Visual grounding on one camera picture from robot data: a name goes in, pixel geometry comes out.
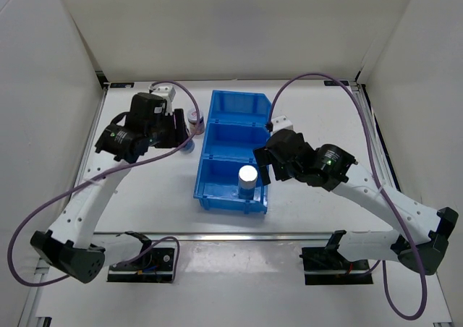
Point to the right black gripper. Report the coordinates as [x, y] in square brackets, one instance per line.
[261, 155]

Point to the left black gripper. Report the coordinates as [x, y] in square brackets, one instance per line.
[177, 135]

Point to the silver-cap shaker bottle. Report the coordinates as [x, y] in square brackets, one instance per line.
[188, 148]
[247, 180]

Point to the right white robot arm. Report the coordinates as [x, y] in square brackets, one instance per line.
[419, 236]

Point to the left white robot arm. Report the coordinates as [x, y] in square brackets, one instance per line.
[68, 243]

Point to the left white-lid spice jar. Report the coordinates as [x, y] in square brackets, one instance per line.
[196, 121]

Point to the blue three-compartment plastic bin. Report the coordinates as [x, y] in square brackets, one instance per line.
[234, 129]

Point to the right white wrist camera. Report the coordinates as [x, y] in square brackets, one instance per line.
[281, 122]

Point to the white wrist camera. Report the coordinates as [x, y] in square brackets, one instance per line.
[165, 91]
[281, 122]

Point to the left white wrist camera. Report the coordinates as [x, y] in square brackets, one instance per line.
[165, 91]

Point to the aluminium front rail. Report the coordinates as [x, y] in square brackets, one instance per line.
[243, 236]

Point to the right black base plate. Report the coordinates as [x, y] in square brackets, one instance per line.
[326, 267]

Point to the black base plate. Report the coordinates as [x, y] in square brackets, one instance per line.
[158, 265]
[326, 267]

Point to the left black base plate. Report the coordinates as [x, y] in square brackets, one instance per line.
[158, 265]

